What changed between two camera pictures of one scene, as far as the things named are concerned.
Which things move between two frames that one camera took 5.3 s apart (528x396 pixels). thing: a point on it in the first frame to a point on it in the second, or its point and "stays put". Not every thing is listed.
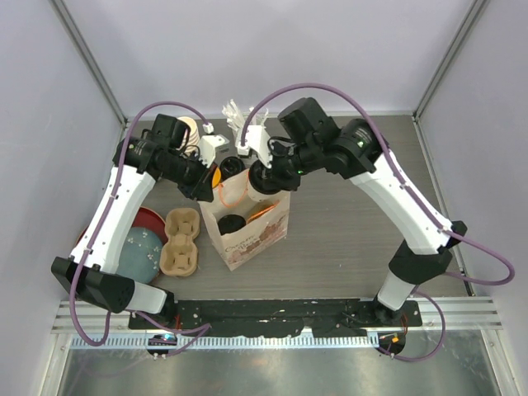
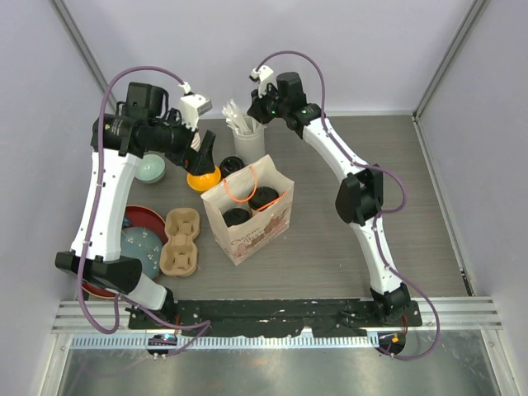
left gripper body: x=192 y=175 to x=179 y=144
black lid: x=230 y=223 to x=236 y=215
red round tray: x=144 y=217 stays put
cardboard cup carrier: x=178 y=253 stays put
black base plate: x=282 y=318 stays put
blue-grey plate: x=140 y=254 stays put
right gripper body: x=287 y=167 to x=269 y=107
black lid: x=261 y=179 to x=261 y=196
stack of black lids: x=229 y=166 stays put
